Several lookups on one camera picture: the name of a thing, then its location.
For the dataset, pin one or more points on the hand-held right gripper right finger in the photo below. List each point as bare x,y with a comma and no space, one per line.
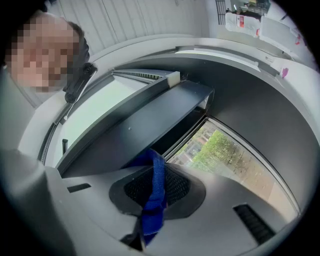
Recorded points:
212,225

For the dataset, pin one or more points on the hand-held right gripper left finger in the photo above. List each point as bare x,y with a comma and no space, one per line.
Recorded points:
100,212

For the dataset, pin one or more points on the blue cleaning cloth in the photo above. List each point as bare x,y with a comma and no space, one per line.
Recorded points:
157,190

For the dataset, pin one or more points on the window glass pane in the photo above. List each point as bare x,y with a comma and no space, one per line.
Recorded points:
237,160

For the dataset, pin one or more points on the green shrubs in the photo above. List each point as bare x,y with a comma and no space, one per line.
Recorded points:
217,147

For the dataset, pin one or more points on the reddish apartment building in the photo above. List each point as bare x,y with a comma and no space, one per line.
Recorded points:
195,147

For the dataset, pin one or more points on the person's head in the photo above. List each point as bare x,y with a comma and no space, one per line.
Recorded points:
45,50

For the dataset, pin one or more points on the white table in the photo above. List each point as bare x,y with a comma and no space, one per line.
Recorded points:
276,32

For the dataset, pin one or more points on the white plastic bag red print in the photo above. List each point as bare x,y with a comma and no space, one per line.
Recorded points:
298,40
240,23

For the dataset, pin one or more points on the black metal railing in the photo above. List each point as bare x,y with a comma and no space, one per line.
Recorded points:
220,12

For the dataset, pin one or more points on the black head camera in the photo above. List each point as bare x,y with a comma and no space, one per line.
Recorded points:
80,80

